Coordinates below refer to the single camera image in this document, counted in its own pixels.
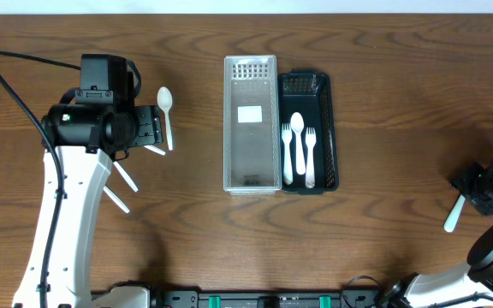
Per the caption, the translucent plastic spoon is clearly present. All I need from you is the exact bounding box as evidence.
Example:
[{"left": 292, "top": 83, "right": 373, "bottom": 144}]
[{"left": 157, "top": 86, "right": 174, "bottom": 151}]

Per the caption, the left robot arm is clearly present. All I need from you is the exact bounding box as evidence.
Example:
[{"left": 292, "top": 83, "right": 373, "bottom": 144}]
[{"left": 12, "top": 104, "right": 162, "bottom": 307}]

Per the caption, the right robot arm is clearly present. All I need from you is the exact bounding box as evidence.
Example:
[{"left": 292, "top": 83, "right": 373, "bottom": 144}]
[{"left": 388, "top": 226, "right": 493, "bottom": 308}]

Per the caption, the white plastic spoon upper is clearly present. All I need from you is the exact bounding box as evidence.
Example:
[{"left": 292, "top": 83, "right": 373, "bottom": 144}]
[{"left": 144, "top": 145, "right": 166, "bottom": 156}]

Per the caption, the white plastic spoon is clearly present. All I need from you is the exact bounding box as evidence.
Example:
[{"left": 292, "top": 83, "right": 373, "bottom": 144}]
[
  {"left": 113, "top": 161, "right": 139, "bottom": 193},
  {"left": 104, "top": 186, "right": 130, "bottom": 214},
  {"left": 144, "top": 145, "right": 166, "bottom": 156}
]

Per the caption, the white plastic spoon middle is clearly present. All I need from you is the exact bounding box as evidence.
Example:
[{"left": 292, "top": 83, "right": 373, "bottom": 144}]
[{"left": 113, "top": 161, "right": 139, "bottom": 193}]

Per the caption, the white plastic spoon lower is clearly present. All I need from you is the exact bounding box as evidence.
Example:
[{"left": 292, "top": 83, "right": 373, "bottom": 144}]
[{"left": 104, "top": 186, "right": 130, "bottom": 214}]

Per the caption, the white label sticker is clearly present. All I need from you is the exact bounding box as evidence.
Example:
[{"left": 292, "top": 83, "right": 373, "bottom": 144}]
[{"left": 237, "top": 105, "right": 263, "bottom": 123}]

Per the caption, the clear plastic basket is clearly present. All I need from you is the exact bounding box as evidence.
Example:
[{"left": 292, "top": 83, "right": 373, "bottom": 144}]
[{"left": 223, "top": 55, "right": 282, "bottom": 195}]

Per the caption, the white spoon in basket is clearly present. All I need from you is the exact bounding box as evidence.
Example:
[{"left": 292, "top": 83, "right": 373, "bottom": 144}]
[{"left": 290, "top": 112, "right": 306, "bottom": 175}]

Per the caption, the black plastic basket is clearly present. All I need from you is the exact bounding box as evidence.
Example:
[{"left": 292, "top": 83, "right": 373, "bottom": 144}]
[{"left": 277, "top": 69, "right": 340, "bottom": 195}]

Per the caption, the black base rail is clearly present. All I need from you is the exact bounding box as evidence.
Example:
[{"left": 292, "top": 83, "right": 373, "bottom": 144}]
[{"left": 92, "top": 281, "right": 380, "bottom": 308}]

